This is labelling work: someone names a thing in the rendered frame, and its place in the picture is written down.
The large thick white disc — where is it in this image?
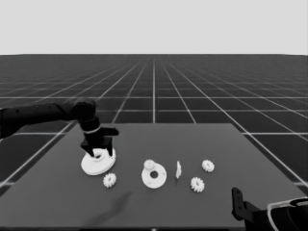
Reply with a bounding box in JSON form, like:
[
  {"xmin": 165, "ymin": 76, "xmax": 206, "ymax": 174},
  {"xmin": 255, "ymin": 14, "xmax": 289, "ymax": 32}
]
[{"xmin": 80, "ymin": 148, "xmax": 116, "ymax": 176}]

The small white toothed gear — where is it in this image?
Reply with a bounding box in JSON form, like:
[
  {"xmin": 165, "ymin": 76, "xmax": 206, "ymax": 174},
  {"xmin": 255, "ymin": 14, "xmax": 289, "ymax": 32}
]
[
  {"xmin": 102, "ymin": 172, "xmax": 117, "ymax": 189},
  {"xmin": 190, "ymin": 176, "xmax": 206, "ymax": 193},
  {"xmin": 142, "ymin": 159, "xmax": 157, "ymax": 171},
  {"xmin": 201, "ymin": 159, "xmax": 216, "ymax": 173}
]

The white round carrier with pins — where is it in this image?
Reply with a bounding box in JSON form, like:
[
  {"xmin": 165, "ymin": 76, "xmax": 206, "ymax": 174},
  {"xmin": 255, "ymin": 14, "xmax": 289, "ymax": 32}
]
[{"xmin": 141, "ymin": 162, "xmax": 167, "ymax": 190}]

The small thin white T-piece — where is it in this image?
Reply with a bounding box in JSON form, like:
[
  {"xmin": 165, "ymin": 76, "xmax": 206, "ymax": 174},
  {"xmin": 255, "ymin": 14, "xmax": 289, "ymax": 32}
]
[{"xmin": 175, "ymin": 160, "xmax": 183, "ymax": 180}]

